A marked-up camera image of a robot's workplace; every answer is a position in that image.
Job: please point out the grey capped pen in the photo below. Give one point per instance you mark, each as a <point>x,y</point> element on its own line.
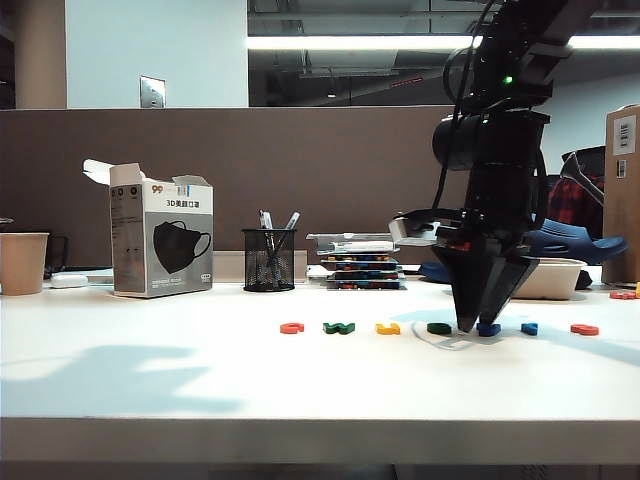
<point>262,220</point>
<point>292,221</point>
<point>269,222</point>

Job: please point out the yellow letter u magnet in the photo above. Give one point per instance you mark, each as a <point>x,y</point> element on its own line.
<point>387,329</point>

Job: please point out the letter magnet blister pack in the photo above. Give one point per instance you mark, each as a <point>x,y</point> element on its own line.
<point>362,276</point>
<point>357,260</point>
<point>362,268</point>
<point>362,285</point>

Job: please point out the red letter s magnet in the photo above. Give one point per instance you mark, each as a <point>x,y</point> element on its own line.
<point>585,329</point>

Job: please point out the red letter c magnet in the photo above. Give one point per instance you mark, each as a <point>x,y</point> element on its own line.
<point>289,328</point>

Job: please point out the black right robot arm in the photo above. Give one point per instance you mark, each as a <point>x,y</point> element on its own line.
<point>500,135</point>

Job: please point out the red plaid garment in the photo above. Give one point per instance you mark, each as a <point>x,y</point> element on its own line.
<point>570,200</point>

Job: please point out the black office chair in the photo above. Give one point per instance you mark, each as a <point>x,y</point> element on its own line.
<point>590,162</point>

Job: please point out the brown paper cup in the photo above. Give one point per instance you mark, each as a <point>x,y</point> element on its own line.
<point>22,265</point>

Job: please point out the metal wall plate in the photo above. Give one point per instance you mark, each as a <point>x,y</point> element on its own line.
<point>152,92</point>

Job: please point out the grey face mask box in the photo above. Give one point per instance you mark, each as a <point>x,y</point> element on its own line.
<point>165,240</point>

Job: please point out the dark lidded plastic cup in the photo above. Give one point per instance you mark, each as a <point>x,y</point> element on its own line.
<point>6,221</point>

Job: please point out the brown cardboard box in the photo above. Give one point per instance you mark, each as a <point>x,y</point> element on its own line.
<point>622,215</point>

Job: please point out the white earbuds case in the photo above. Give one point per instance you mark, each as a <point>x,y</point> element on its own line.
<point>69,280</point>

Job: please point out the light blue letter magnet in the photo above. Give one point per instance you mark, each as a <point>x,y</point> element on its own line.
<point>529,328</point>

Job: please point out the blue rubber slipper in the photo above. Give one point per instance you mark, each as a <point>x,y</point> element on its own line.
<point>432,272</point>
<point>575,240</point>

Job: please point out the small red letter magnet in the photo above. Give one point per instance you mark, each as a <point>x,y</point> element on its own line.
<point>622,296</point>

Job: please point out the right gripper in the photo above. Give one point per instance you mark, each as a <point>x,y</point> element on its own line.
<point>502,200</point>

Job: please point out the blue letter y magnet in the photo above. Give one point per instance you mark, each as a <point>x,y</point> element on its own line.
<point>492,330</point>

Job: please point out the brown desk partition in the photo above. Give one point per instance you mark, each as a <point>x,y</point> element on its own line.
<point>250,170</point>

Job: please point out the black mesh pen holder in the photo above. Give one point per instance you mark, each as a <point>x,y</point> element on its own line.
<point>268,270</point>

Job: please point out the green letter w magnet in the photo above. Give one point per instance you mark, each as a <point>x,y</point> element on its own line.
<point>339,328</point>

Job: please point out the beige pulp food tray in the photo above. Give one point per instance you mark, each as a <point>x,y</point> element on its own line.
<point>555,280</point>

